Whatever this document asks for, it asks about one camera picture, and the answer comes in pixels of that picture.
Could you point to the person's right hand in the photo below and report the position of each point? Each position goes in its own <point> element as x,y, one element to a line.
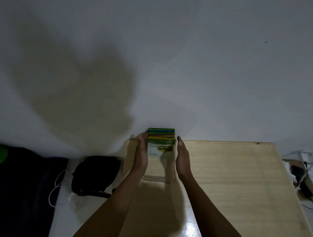
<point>183,161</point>

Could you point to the person's left hand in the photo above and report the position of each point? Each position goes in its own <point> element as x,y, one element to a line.
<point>141,158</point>

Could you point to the clear plastic container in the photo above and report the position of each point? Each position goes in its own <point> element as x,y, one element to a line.
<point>159,171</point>

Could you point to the group of face mask packets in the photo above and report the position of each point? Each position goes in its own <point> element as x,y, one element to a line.
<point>161,140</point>

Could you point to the person's right forearm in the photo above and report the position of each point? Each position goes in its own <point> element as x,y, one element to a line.
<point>210,214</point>

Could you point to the person's left forearm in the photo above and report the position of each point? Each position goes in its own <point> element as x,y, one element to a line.
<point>107,214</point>

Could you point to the black bag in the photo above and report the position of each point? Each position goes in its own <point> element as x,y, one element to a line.
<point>95,173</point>

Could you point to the light wooden table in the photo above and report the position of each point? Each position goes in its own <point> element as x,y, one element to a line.
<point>232,183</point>

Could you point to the crumpled clear plastic wrapper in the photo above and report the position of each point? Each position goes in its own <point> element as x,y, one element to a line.
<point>77,202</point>

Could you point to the crumpled white cloth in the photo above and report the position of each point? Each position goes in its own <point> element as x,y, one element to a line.
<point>289,171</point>

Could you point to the brown cardboard sheet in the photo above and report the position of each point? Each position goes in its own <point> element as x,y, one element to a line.
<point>299,163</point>

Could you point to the dark blanket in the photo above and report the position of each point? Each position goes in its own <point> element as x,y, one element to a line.
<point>24,195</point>

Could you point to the black power bank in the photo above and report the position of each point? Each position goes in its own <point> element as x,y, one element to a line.
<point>305,188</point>

